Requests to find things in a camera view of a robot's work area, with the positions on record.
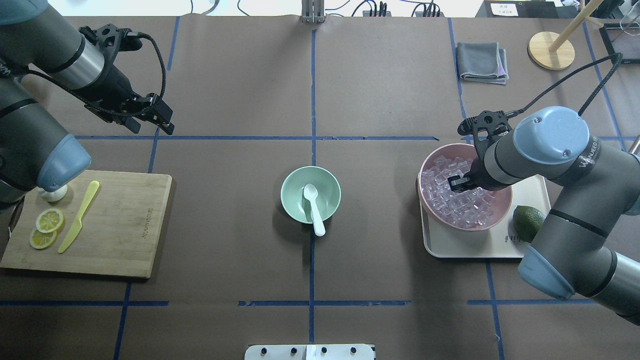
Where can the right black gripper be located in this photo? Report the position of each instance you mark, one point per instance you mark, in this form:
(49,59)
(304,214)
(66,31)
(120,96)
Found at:
(475,178)

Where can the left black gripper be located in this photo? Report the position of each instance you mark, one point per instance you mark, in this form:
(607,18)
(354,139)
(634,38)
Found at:
(114,82)

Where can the white plastic spoon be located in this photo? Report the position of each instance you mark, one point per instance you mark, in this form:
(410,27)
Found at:
(311,194)

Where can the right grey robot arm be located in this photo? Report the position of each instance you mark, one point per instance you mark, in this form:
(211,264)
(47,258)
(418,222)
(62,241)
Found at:
(600,183)

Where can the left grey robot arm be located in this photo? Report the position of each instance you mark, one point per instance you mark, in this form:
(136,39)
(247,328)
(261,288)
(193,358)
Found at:
(37,151)

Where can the clear ice cubes pile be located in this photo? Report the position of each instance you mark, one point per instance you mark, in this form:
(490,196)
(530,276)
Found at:
(463,210)

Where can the pink bowl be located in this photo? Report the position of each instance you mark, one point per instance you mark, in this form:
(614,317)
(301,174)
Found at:
(503,198)

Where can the mint green bowl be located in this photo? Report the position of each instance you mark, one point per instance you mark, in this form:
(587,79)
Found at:
(299,208)

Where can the cream plastic tray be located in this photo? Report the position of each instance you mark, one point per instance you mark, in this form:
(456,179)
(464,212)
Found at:
(500,241)

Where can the green lime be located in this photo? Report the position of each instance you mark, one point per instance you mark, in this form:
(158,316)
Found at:
(527,221)

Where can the bamboo cutting board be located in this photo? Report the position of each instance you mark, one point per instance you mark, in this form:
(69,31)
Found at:
(120,232)

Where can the folded grey cloth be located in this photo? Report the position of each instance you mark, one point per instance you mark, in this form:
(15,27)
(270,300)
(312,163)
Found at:
(482,62)

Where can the white steamed bun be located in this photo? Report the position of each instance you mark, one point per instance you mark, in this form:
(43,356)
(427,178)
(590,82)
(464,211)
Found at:
(53,196)

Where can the yellow plastic knife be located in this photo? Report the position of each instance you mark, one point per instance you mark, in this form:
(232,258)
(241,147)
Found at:
(77,223)

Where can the wooden stand with pole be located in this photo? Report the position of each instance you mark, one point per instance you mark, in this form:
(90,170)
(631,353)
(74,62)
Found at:
(553,51)

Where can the black box with label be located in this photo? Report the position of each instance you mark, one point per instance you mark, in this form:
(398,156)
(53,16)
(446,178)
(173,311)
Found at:
(529,9)

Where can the black power strip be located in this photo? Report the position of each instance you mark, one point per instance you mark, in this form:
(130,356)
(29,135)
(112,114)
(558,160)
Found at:
(375,9)

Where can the black framed tray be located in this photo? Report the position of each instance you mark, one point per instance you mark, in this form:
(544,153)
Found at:
(623,39)

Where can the metal camera post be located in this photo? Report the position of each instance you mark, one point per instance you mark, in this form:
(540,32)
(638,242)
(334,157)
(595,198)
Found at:
(313,11)

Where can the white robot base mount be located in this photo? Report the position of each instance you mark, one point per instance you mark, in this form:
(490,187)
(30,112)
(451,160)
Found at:
(335,351)

